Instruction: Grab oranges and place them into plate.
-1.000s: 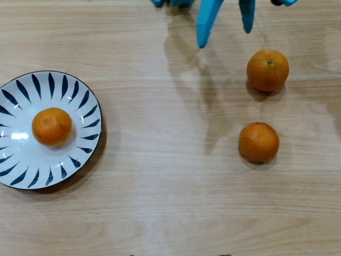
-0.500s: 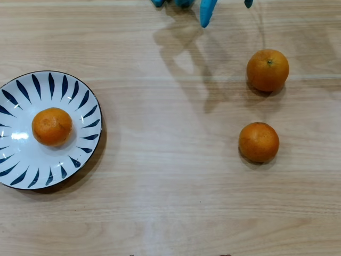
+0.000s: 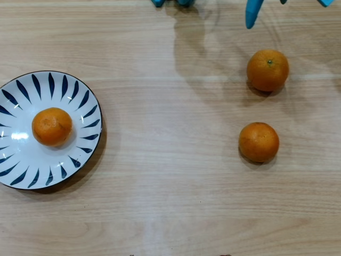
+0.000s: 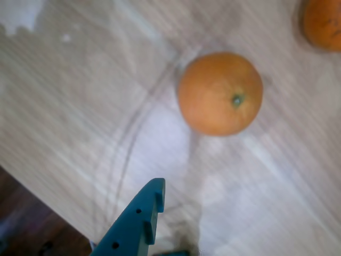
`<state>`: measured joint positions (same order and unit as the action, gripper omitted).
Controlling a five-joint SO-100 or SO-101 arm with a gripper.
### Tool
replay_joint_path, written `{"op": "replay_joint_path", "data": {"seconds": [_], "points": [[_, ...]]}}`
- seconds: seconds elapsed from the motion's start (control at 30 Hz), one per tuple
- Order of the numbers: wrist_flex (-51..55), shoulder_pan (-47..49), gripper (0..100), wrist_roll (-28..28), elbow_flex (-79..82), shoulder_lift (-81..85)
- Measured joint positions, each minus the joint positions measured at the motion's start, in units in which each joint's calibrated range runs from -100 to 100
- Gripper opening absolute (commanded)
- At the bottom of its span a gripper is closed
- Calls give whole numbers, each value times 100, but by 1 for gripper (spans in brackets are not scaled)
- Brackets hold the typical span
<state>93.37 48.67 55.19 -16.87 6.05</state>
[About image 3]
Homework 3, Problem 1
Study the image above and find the orange with green stem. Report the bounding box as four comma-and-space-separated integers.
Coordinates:
246, 49, 290, 92

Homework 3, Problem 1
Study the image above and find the small smooth orange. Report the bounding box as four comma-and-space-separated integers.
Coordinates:
238, 122, 280, 163

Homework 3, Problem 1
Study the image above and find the scarred orange with dark lines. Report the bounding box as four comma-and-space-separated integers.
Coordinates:
31, 107, 73, 147

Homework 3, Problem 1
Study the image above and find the white plate with blue strokes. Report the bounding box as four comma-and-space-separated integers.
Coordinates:
0, 70, 103, 190

